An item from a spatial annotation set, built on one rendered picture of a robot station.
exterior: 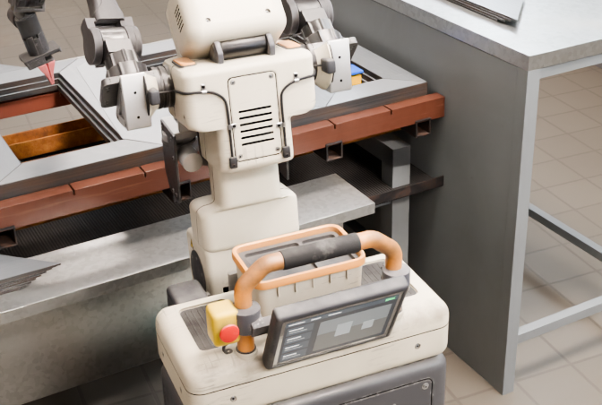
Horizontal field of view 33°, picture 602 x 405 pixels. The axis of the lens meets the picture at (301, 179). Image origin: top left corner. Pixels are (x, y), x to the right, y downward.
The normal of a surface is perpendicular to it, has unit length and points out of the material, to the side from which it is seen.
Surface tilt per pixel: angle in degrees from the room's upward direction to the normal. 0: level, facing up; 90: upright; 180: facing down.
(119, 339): 90
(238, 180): 82
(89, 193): 90
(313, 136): 90
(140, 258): 0
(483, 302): 90
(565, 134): 0
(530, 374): 0
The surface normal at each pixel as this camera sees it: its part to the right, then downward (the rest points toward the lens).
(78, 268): -0.03, -0.89
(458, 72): -0.88, 0.24
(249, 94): 0.38, 0.28
